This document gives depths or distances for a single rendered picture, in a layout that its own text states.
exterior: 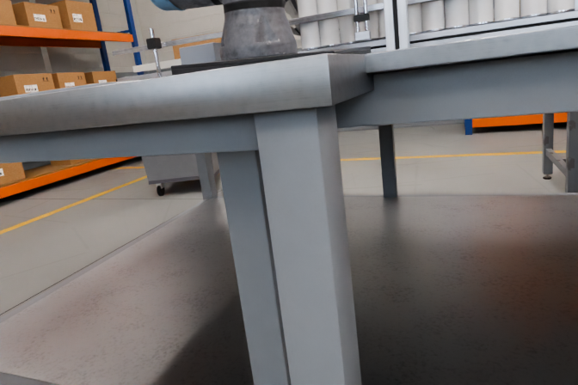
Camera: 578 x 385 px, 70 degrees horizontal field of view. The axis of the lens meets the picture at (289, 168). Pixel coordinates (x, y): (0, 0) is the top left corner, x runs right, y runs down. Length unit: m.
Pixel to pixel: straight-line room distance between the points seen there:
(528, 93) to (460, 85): 0.07
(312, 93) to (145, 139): 0.22
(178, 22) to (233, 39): 6.10
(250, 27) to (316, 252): 0.49
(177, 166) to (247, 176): 2.81
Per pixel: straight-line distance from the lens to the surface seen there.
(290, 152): 0.36
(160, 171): 3.41
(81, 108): 0.46
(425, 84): 0.49
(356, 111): 0.50
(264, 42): 0.77
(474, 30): 1.04
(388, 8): 0.94
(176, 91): 0.38
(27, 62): 5.85
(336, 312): 0.41
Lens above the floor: 0.81
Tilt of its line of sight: 12 degrees down
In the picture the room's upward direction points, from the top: 7 degrees counter-clockwise
